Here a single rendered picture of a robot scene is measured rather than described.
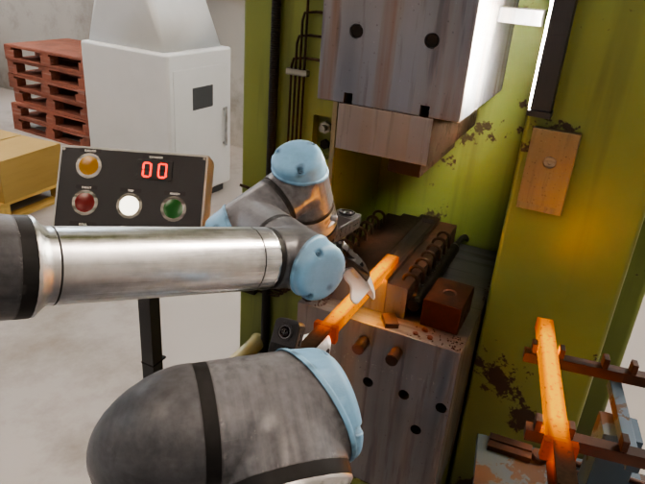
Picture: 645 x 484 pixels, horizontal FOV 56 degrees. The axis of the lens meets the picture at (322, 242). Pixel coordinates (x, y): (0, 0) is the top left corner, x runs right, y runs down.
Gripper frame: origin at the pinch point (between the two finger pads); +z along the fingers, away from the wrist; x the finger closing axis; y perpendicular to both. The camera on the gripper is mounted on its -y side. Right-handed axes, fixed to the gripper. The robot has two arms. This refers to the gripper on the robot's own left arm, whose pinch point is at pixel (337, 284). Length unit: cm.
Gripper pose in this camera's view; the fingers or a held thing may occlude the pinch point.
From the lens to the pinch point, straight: 112.2
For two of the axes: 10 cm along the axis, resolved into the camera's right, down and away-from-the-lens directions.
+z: 1.6, 6.2, 7.7
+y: -4.1, 7.5, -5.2
